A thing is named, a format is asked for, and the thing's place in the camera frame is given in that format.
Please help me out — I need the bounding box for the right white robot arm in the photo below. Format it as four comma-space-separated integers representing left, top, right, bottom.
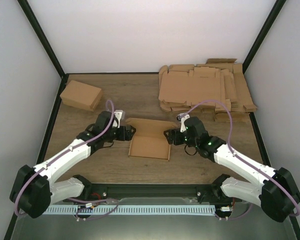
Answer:
163, 114, 300, 223

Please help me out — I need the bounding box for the folded brown cardboard box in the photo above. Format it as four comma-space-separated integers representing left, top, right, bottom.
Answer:
60, 80, 103, 112

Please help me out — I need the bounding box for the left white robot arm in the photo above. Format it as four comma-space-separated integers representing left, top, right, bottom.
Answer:
9, 110, 136, 219

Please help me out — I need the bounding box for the light blue slotted cable duct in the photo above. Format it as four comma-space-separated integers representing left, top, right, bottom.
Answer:
44, 205, 216, 216

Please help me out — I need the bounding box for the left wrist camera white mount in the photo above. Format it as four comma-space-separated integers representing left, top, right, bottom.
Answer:
112, 109, 126, 128

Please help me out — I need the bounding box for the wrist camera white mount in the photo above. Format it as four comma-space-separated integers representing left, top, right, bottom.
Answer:
176, 113, 190, 133
112, 109, 126, 128

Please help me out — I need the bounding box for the black aluminium frame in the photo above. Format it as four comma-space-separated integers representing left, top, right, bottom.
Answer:
3, 0, 300, 240

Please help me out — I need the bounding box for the stack of flat cardboard blanks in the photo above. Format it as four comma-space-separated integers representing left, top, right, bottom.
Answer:
158, 58, 257, 122

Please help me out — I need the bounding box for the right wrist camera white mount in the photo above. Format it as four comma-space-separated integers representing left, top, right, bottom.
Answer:
176, 113, 190, 133

